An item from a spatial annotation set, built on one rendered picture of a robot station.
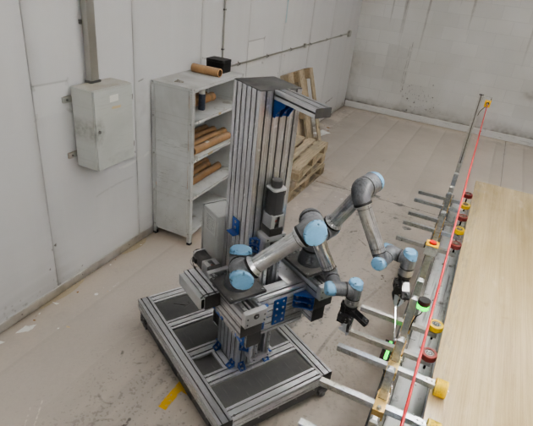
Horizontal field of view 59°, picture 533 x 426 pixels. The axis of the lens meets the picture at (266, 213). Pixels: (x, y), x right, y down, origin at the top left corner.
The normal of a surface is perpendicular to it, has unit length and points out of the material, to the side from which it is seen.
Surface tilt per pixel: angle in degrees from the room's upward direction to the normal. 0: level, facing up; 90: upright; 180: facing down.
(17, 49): 90
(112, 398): 0
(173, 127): 90
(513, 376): 0
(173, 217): 90
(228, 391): 0
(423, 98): 90
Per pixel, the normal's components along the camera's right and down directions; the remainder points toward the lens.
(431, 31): -0.44, 0.39
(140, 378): 0.10, -0.87
